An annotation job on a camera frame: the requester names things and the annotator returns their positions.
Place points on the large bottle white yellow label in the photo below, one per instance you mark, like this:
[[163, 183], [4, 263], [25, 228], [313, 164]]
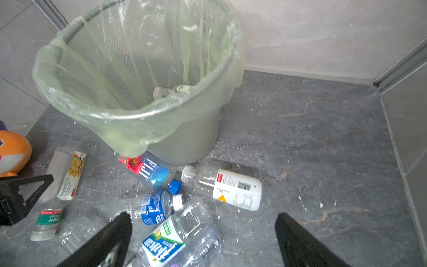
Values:
[[226, 186]]

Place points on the crushed bottle pink purple label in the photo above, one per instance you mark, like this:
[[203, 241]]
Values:
[[200, 252]]

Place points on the orange shark plush toy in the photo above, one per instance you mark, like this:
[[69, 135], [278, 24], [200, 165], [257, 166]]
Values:
[[16, 151]]

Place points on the bottle green red neck label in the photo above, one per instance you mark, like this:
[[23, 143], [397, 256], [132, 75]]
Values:
[[66, 167]]

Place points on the lying bottle dark blue label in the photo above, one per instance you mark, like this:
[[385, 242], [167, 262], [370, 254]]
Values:
[[79, 231]]

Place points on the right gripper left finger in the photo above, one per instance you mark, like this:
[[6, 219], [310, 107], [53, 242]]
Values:
[[108, 248]]

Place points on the crushed bottle blue label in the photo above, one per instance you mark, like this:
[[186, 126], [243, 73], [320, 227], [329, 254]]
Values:
[[150, 209]]

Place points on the Fiji bottle red flower label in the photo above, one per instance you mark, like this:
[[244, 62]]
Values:
[[152, 172]]

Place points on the grey mesh waste bin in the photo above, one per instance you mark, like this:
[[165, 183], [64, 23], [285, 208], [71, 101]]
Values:
[[160, 83]]

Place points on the tea bottle green neck band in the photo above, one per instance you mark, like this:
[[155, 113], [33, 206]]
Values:
[[178, 91]]

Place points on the bottle green white blue label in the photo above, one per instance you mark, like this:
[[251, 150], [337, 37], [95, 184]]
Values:
[[173, 235]]

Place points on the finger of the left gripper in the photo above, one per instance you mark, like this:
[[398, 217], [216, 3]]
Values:
[[14, 207]]

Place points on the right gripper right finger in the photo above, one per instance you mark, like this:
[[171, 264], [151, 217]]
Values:
[[301, 249]]

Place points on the green plastic bin liner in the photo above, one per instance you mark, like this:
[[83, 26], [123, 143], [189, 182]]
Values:
[[133, 100]]

